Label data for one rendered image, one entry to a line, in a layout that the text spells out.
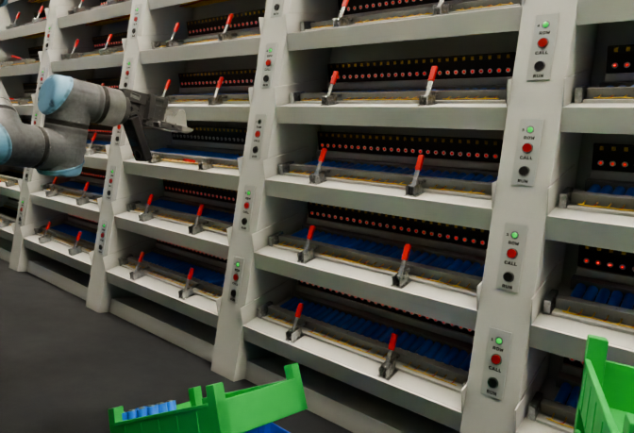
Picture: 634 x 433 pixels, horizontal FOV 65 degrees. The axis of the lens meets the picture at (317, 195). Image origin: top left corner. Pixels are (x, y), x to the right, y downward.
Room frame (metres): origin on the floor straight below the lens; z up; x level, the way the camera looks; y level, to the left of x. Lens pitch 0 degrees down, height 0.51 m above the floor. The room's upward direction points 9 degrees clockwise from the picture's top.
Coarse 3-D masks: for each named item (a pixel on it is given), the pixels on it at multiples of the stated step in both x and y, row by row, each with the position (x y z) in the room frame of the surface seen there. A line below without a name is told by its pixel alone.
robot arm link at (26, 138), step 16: (0, 80) 1.05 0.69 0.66; (0, 96) 1.01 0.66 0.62; (0, 112) 0.98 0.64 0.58; (16, 112) 1.02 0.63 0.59; (0, 128) 0.95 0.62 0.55; (16, 128) 0.99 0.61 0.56; (32, 128) 1.02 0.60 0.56; (0, 144) 0.95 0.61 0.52; (16, 144) 0.98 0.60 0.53; (32, 144) 1.01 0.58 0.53; (48, 144) 1.04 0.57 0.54; (0, 160) 0.97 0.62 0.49; (16, 160) 1.00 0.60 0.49; (32, 160) 1.03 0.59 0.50
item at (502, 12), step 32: (352, 0) 1.39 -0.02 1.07; (384, 0) 1.33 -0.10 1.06; (416, 0) 1.27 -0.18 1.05; (448, 0) 1.22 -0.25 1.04; (480, 0) 1.06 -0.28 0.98; (512, 0) 1.02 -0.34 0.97; (288, 32) 1.32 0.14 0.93; (320, 32) 1.25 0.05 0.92; (352, 32) 1.19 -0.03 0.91; (384, 32) 1.14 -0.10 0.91; (416, 32) 1.09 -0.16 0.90; (448, 32) 1.05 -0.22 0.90; (480, 32) 1.00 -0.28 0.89
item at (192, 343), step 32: (64, 288) 2.00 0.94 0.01; (128, 320) 1.70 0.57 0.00; (160, 320) 1.60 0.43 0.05; (192, 320) 1.66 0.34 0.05; (192, 352) 1.49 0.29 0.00; (256, 384) 1.32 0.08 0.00; (320, 384) 1.26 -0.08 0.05; (352, 416) 1.13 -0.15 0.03; (384, 416) 1.12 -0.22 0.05; (416, 416) 1.15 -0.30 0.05
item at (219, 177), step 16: (128, 144) 1.76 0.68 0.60; (160, 144) 1.86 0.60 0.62; (192, 144) 1.78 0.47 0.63; (208, 144) 1.73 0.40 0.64; (224, 144) 1.68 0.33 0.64; (240, 144) 1.63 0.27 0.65; (128, 160) 1.74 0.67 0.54; (240, 160) 1.37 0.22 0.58; (160, 176) 1.62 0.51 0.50; (176, 176) 1.57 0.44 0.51; (192, 176) 1.51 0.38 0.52; (208, 176) 1.47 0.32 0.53; (224, 176) 1.42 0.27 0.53
